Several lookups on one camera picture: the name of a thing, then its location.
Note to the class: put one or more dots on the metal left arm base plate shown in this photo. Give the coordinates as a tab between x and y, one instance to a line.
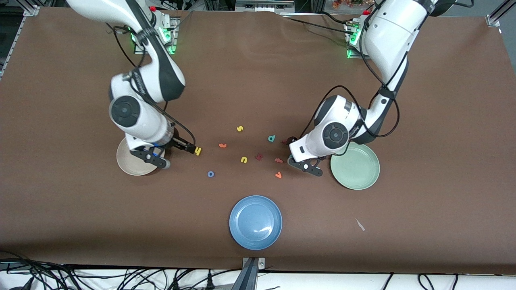
351	56

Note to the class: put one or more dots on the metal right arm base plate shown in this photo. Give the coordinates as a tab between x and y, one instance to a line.
175	28

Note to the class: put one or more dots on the small white paper scrap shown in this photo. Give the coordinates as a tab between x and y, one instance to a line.
360	224

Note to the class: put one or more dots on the black power plug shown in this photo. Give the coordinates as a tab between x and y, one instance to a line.
176	284
209	282

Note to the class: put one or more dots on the orange artificial flowers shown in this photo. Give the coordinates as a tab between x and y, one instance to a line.
346	3

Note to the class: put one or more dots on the pale green plate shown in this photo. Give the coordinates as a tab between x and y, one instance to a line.
358	173

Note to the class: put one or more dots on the blue plate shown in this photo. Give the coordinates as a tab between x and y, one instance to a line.
255	222

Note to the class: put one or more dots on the aluminium frame profile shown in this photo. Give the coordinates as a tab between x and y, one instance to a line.
494	20
30	11

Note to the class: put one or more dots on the brown table cover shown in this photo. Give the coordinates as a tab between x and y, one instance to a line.
258	80

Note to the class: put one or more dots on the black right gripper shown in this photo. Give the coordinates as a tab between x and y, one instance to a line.
177	143

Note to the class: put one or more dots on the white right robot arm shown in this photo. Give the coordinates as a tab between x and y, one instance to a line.
145	121

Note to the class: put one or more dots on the beige brown plate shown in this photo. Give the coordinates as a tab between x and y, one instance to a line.
125	162

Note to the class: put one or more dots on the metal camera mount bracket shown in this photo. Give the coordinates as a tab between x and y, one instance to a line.
248	278

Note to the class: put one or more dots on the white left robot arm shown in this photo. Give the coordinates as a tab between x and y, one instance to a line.
387	36

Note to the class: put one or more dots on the grey power strip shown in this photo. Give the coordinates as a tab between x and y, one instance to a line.
264	6

